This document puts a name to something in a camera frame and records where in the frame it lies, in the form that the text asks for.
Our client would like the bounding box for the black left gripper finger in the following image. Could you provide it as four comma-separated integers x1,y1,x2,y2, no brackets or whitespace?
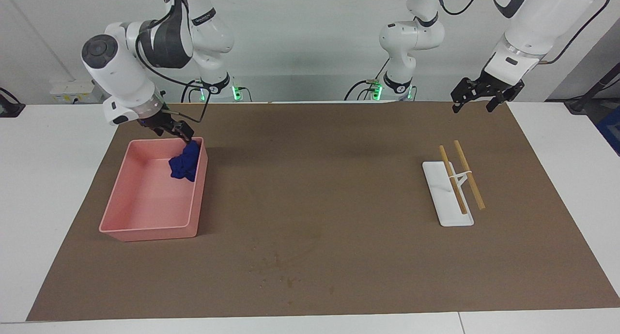
450,78,473,114
485,91,514,113

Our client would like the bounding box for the blue towel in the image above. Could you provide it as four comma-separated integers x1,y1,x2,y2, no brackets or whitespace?
169,139,201,182

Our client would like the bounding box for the white towel rack base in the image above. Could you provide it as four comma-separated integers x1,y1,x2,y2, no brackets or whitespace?
422,161,475,227

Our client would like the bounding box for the pink plastic bin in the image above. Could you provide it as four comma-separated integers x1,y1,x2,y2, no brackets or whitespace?
99,137,209,242

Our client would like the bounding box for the wooden rack dowel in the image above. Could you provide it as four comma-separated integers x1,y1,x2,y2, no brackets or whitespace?
453,140,486,211
439,145,468,215

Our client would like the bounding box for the black stand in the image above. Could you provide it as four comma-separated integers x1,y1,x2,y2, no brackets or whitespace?
564,63,620,114

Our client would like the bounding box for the white power socket box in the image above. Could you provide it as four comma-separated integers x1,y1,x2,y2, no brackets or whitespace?
50,80,105,104

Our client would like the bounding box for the blue crate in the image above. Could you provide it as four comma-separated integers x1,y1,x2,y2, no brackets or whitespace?
597,106,620,155

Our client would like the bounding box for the brown table mat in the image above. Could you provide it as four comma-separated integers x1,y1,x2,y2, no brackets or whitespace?
27,102,620,321

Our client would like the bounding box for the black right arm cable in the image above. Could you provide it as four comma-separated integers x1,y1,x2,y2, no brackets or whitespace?
135,0,210,124

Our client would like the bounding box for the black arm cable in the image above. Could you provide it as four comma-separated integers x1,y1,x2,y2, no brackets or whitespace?
135,0,210,124
436,0,611,66

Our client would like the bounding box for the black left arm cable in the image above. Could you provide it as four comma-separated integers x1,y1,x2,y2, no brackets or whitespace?
436,0,611,66

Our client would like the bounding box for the black power cable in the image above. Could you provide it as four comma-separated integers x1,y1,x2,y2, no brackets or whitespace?
344,58,390,101

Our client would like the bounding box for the black clamp mount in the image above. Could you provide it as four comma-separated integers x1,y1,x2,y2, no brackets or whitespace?
0,87,26,118

